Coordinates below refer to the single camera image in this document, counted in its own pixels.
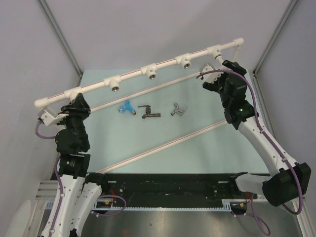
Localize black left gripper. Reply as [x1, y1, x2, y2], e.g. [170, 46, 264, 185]
[56, 93, 91, 148]

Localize white faucet blue cap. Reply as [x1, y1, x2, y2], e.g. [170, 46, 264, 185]
[214, 55, 224, 64]

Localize white PVC pipe frame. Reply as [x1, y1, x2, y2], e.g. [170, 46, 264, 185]
[34, 37, 245, 173]

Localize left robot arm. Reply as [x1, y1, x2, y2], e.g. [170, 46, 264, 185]
[41, 93, 109, 237]

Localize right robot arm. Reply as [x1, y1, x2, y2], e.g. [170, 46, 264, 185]
[197, 60, 311, 214]

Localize blue plastic faucet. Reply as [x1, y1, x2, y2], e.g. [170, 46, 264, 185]
[118, 100, 136, 115]

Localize dark bronze faucet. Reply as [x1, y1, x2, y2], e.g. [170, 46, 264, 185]
[138, 105, 161, 119]

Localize chrome metal faucet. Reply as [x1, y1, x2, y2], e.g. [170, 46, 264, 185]
[170, 103, 188, 116]

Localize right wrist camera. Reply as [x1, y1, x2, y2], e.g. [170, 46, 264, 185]
[196, 63, 222, 83]

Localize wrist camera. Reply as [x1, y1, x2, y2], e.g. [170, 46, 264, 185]
[196, 63, 222, 83]
[38, 107, 68, 126]

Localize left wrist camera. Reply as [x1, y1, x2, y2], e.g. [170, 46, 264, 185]
[38, 107, 68, 126]

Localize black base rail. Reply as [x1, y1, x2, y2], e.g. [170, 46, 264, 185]
[86, 173, 263, 204]

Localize white cable duct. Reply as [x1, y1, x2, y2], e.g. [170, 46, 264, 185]
[45, 201, 234, 212]

